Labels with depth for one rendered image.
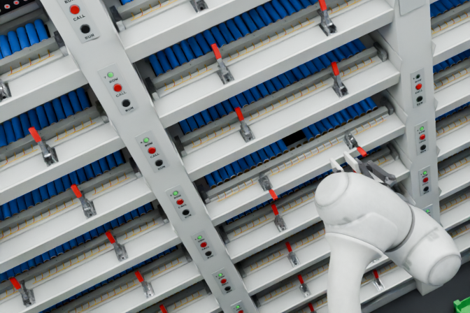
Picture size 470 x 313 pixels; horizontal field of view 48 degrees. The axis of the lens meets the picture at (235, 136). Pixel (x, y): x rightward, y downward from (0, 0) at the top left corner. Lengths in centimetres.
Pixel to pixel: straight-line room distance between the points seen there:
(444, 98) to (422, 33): 28
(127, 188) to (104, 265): 25
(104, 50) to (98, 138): 23
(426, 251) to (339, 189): 20
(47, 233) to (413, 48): 102
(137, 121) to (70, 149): 17
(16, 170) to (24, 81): 23
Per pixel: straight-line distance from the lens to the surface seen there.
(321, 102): 137
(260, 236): 160
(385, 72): 143
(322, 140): 149
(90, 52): 110
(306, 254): 176
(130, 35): 112
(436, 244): 100
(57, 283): 154
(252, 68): 123
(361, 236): 91
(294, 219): 161
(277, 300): 192
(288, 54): 124
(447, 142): 176
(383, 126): 155
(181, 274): 161
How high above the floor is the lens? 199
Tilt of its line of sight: 40 degrees down
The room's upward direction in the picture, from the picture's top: 21 degrees counter-clockwise
